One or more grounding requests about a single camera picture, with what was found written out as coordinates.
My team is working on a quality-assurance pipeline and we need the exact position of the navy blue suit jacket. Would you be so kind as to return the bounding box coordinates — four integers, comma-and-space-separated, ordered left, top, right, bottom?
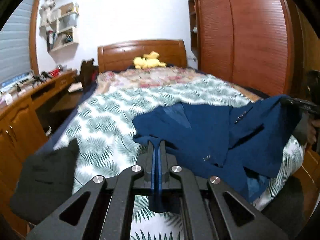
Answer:
132, 95, 302, 202

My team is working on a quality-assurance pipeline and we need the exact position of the right hand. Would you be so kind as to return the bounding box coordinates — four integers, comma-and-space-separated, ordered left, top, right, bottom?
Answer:
307, 118, 320, 145

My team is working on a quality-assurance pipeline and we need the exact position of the dark grey folded garment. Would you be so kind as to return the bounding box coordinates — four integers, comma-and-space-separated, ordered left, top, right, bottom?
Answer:
292, 113, 314, 146

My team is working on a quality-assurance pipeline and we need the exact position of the wooden door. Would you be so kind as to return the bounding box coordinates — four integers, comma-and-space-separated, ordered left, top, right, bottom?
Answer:
297, 8, 319, 99

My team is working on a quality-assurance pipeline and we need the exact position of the black folded garment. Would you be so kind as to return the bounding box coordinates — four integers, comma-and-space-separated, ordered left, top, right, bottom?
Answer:
10, 139, 79, 224

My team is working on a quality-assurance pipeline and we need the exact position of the green leaf print bedsheet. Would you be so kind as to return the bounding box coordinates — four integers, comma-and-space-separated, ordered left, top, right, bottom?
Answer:
54, 73, 304, 239

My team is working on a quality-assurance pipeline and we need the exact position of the wooden louvered wardrobe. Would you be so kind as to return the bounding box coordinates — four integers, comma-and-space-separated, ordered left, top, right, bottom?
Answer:
189, 0, 295, 96

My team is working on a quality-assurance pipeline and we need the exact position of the wooden desk cabinet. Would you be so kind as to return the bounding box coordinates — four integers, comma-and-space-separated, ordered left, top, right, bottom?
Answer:
1, 70, 76, 238

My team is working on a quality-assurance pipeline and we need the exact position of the floral pink blanket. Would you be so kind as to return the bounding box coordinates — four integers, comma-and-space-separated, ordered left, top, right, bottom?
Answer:
94, 66, 204, 94

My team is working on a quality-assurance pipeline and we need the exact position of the wooden headboard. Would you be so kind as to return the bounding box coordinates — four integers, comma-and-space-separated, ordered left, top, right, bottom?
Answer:
98, 40, 188, 73

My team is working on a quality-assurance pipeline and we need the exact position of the dark wooden chair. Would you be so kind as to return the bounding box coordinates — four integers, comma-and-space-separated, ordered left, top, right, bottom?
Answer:
68, 59, 99, 93

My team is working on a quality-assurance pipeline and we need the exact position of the red basket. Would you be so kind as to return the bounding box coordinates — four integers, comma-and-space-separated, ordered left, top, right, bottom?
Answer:
49, 69, 61, 77

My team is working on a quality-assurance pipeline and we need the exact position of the black tripod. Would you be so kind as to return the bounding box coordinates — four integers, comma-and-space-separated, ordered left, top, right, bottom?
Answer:
32, 72, 53, 87

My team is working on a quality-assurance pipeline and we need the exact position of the yellow plush toy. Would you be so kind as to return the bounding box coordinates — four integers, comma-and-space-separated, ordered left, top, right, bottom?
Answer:
133, 51, 167, 69

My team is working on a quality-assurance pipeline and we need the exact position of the grey window blind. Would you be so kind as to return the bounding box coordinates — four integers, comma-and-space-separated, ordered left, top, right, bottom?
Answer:
0, 0, 35, 83

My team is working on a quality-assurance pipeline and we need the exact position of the tied white curtain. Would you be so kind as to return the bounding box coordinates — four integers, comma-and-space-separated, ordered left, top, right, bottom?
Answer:
40, 0, 57, 27

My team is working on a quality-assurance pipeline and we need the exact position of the white wall shelf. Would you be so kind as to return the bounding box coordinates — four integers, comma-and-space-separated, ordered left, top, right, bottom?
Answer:
47, 2, 79, 53

